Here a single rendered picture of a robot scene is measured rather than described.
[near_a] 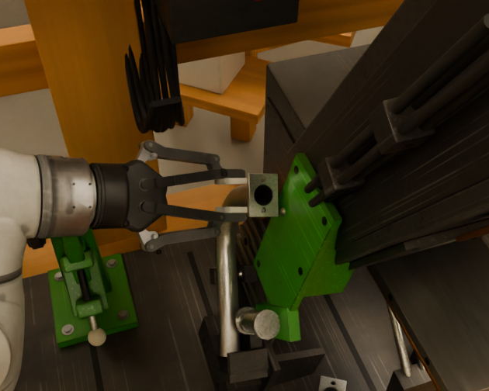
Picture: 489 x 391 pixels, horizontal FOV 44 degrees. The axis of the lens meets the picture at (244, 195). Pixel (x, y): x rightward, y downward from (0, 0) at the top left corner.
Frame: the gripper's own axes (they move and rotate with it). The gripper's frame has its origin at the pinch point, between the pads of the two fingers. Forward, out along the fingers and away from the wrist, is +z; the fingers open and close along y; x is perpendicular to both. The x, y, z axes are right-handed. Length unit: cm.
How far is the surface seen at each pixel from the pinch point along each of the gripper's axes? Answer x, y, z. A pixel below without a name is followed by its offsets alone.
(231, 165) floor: 156, 15, 83
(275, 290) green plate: 0.7, -12.7, 5.0
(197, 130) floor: 177, 32, 77
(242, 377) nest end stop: 7.7, -25.8, 3.7
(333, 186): -21.2, 0.5, -2.1
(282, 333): -1.6, -18.0, 4.6
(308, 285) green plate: -6.9, -11.1, 5.0
